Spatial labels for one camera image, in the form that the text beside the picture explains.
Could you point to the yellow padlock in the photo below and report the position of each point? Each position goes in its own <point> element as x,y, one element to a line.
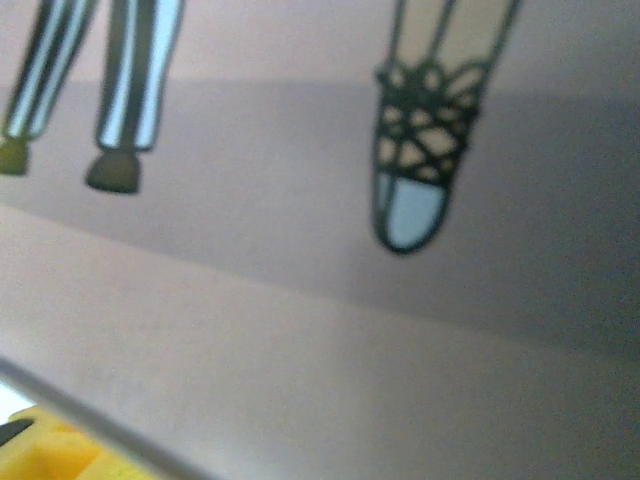
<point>55,450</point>

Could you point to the pink tin with cartoon couple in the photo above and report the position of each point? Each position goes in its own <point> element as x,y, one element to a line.
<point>300,150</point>

